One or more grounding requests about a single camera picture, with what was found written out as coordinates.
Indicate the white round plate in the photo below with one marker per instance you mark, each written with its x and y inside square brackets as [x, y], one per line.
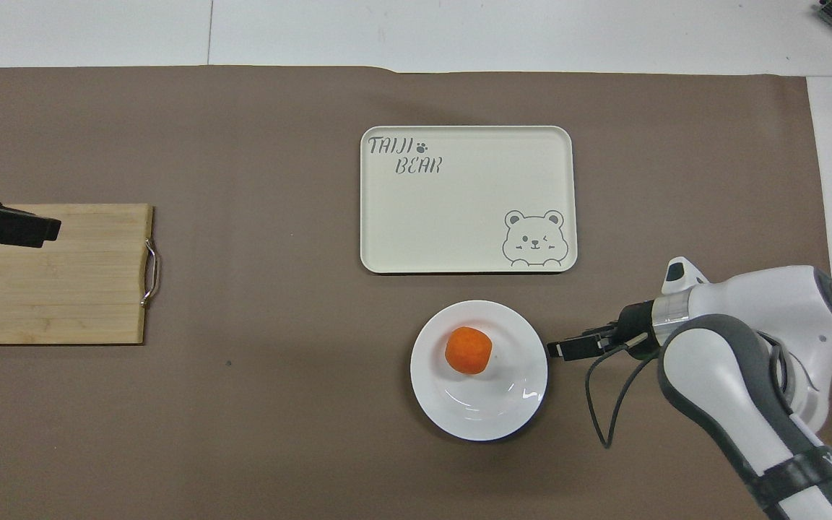
[481, 412]

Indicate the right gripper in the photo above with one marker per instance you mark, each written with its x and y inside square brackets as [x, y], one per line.
[634, 326]

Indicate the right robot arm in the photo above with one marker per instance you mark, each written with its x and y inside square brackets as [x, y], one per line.
[719, 375]

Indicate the orange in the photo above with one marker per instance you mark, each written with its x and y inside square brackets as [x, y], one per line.
[468, 350]

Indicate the cream tray with bear print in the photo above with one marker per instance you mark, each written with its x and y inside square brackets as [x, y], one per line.
[459, 209]

